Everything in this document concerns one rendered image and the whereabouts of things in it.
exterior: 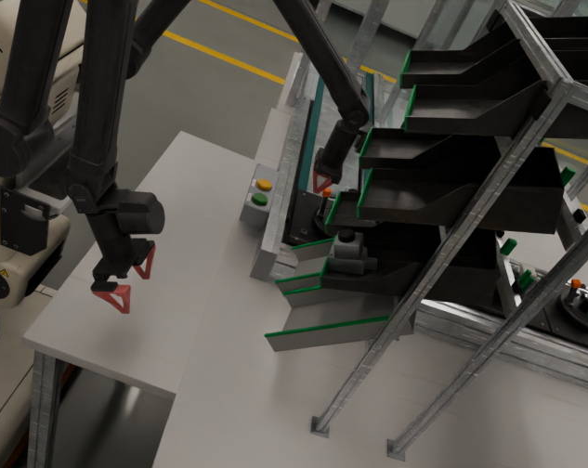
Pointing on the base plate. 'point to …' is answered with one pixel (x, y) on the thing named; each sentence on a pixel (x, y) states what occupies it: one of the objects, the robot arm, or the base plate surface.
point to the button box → (253, 214)
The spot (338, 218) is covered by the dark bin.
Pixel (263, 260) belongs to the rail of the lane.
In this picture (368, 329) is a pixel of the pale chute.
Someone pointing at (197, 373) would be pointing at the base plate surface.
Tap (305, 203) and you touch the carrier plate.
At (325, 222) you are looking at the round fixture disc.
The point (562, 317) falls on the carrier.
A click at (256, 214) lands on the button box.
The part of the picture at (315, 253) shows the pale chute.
